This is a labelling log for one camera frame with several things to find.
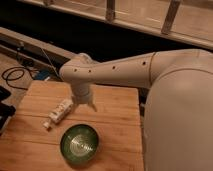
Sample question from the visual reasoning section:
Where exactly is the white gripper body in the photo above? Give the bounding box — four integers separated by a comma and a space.
71, 83, 93, 104

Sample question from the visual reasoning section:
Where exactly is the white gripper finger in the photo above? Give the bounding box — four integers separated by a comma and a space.
72, 98, 79, 107
88, 103, 97, 112

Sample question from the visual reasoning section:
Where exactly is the small white bottle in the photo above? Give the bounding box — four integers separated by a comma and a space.
43, 99, 72, 129

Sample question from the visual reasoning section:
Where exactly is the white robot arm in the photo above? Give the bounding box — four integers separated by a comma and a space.
59, 49, 213, 171

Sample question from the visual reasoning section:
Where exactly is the green ceramic bowl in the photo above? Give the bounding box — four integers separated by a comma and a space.
60, 124, 99, 166

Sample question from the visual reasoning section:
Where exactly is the blue object on floor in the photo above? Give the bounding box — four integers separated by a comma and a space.
34, 70, 50, 81

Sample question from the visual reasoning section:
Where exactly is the black equipment at left edge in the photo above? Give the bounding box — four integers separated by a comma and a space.
0, 86, 16, 136

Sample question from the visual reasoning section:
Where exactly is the thin white cable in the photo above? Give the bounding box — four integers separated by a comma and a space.
39, 47, 60, 80

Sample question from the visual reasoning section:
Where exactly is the black cable loop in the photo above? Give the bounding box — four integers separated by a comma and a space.
1, 65, 37, 90

